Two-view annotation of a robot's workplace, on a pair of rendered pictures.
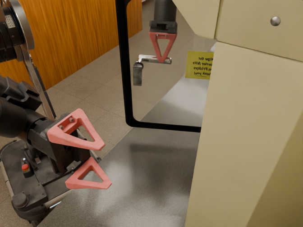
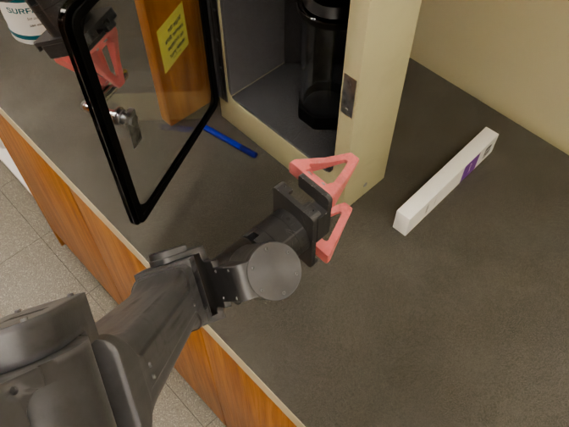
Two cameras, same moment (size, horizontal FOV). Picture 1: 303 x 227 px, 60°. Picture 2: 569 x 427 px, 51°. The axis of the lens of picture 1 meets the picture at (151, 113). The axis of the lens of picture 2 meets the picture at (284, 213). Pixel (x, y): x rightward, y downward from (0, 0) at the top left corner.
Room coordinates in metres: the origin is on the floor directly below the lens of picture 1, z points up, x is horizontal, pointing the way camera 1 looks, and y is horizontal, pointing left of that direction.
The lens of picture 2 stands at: (0.22, 0.53, 1.78)
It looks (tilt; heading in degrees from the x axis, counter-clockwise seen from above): 54 degrees down; 284
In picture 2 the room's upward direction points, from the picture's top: straight up
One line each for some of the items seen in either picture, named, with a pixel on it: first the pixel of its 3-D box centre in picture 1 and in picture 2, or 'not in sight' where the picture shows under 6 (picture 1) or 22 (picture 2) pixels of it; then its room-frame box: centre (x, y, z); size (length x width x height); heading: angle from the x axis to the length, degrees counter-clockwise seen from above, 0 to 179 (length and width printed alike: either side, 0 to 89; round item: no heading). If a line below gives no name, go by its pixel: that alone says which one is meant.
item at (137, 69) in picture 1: (137, 75); (130, 128); (0.57, 0.04, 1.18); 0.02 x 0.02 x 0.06; 83
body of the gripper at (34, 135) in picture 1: (54, 139); (280, 238); (0.32, 0.17, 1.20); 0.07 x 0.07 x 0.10; 58
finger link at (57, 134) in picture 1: (80, 141); (326, 185); (0.28, 0.11, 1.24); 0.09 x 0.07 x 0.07; 58
